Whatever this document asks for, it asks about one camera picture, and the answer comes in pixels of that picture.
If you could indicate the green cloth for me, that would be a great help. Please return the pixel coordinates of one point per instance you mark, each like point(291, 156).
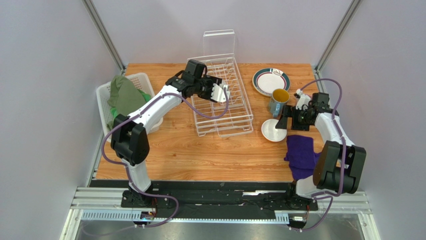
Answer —
point(125, 98)

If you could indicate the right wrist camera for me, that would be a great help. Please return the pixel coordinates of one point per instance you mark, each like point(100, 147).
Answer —
point(302, 100)

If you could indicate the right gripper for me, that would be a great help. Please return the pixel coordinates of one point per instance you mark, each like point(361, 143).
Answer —
point(288, 115)

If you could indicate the blue butterfly mug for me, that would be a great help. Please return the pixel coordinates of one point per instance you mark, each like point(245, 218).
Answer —
point(277, 101)

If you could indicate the white wire dish rack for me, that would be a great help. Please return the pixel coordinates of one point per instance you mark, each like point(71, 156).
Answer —
point(219, 57)

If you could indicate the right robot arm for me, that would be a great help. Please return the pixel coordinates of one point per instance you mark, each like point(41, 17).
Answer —
point(340, 164)

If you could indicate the white flower-shaped bowl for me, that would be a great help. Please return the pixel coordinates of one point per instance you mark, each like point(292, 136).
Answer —
point(271, 133)

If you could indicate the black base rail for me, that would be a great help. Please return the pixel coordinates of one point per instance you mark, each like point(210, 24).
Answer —
point(215, 200)

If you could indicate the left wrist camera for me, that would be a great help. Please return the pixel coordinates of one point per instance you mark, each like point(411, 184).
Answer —
point(220, 93)

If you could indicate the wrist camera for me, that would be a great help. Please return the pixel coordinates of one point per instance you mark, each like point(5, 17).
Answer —
point(220, 93)
point(302, 100)

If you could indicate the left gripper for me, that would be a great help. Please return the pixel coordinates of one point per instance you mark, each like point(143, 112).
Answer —
point(211, 80)

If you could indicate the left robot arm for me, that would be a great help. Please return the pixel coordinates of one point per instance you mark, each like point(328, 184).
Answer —
point(129, 136)

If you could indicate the purple cloth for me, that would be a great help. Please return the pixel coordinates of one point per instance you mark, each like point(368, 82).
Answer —
point(301, 156)

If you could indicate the beige plate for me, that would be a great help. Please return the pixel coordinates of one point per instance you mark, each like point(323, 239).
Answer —
point(266, 80)

